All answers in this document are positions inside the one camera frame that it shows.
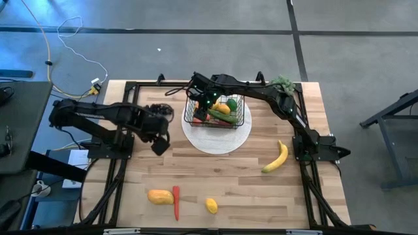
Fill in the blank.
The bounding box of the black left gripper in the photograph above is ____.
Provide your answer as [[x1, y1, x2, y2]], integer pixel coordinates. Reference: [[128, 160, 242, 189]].
[[137, 112, 171, 157]]

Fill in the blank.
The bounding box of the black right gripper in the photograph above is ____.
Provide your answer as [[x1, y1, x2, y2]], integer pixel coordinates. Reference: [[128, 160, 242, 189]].
[[189, 83, 219, 121]]

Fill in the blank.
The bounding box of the green cucumber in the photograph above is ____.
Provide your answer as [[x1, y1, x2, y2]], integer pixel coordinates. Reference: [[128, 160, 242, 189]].
[[207, 108, 239, 124]]

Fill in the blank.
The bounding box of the dark grape bunch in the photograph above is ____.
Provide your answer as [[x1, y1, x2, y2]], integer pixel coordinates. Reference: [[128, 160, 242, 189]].
[[145, 103, 175, 123]]

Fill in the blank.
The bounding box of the red chili pepper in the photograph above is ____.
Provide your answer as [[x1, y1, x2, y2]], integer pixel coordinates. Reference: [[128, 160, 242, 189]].
[[172, 185, 181, 222]]

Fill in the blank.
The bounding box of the yellow banana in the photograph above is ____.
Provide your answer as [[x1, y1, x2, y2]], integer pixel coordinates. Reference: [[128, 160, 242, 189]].
[[261, 139, 289, 174]]

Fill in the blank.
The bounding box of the white round woven placemat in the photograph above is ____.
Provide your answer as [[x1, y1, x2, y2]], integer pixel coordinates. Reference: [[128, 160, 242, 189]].
[[181, 87, 253, 155]]

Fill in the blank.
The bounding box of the white box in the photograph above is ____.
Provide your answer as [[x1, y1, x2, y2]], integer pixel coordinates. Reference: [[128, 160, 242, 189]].
[[61, 149, 89, 189]]

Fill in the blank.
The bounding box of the black slanted beam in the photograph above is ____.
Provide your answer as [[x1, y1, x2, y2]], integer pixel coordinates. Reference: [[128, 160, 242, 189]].
[[25, 151, 88, 183]]

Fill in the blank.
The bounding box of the white mug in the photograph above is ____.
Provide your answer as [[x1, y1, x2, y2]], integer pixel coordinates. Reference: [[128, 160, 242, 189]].
[[31, 179, 52, 198]]

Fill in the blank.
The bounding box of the dark grey side table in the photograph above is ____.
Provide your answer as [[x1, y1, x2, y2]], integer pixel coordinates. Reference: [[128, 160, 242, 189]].
[[0, 81, 53, 174]]

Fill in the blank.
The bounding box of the black flat bar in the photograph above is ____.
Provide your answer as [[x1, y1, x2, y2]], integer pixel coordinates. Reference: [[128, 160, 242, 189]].
[[0, 69, 34, 78]]

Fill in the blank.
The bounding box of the dark grey metal table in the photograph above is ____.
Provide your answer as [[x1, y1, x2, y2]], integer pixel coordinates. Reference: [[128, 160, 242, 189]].
[[359, 87, 418, 190]]

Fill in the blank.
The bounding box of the black wire basket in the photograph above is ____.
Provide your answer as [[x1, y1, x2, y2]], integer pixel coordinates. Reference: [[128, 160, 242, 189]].
[[184, 86, 246, 129]]

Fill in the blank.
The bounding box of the black aluminium table frame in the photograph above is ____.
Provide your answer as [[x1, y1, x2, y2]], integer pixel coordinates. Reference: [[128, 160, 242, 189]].
[[73, 70, 376, 231]]

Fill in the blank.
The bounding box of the black cable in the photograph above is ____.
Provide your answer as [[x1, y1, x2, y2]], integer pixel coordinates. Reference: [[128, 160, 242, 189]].
[[78, 158, 99, 223]]

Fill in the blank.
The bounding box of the silver metal bracket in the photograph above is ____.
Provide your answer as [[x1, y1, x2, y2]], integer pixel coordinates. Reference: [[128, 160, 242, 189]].
[[103, 228, 140, 235], [286, 229, 323, 235]]

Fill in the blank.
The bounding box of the white cable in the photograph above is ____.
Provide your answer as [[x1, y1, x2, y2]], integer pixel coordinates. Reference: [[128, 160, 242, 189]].
[[57, 16, 108, 84]]

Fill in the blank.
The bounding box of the yellow cable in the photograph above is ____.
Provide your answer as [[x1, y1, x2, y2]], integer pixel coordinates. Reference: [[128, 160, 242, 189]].
[[20, 0, 99, 99]]

